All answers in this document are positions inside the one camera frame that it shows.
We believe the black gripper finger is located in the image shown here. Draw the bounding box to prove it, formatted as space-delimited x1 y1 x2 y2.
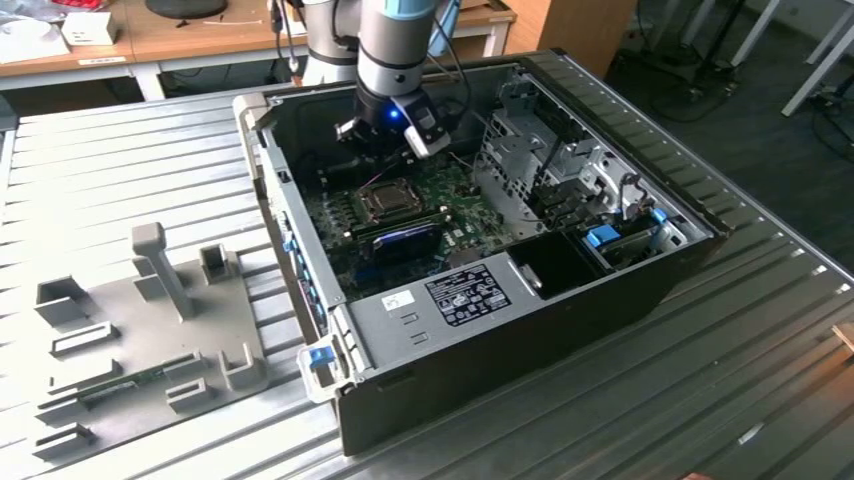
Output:
364 139 420 167
332 118 367 147

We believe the metal socket cover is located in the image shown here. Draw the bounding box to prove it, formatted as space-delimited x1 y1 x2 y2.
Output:
363 180 423 224

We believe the silver CPU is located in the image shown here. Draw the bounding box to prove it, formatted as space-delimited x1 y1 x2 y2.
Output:
372 188 409 212

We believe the green motherboard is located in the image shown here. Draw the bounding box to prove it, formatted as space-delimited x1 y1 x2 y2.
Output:
300 149 535 301

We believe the silver perforated drive cage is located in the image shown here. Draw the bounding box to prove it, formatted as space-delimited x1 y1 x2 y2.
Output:
473 107 561 236

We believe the black graphics card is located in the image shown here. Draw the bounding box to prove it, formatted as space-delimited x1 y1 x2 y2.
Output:
364 224 447 269

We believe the pale blue teach pendant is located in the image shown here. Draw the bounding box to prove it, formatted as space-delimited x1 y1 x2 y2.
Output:
425 0 463 57

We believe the wooden desk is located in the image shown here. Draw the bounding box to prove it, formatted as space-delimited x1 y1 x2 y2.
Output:
122 0 519 102
0 0 138 94

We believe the small white sticker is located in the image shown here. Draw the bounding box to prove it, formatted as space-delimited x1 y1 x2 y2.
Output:
380 290 416 313

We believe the black white rating label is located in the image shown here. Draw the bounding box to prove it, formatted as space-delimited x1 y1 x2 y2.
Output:
423 262 515 328

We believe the black round object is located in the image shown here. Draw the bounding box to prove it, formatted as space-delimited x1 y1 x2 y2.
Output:
144 0 229 20

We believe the wooden cabinet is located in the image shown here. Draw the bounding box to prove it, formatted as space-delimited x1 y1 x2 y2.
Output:
505 0 635 79

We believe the hard disk in blue carrier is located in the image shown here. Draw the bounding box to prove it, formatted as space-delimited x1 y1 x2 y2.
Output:
577 223 661 272

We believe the grey power supply unit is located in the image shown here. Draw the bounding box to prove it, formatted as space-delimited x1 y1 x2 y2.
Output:
343 251 545 374

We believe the white cardboard box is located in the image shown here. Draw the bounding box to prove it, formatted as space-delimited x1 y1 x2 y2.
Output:
60 12 120 47

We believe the black PC case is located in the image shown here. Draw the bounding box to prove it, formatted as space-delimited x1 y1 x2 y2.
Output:
229 47 736 457

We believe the grey parts rack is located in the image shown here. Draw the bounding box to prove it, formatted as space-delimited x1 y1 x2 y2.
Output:
29 221 274 464

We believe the black wheeled stand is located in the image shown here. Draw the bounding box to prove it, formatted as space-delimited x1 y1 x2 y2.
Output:
619 0 748 101

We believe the white table leg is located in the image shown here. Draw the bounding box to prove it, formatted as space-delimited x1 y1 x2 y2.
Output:
729 0 780 69
779 29 854 117

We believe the green RAM stick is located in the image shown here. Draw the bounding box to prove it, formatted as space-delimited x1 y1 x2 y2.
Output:
77 366 169 404

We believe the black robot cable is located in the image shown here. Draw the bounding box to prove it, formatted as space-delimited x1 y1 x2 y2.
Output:
269 0 309 86

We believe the black wire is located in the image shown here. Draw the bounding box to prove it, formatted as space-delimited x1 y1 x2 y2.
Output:
616 172 656 222

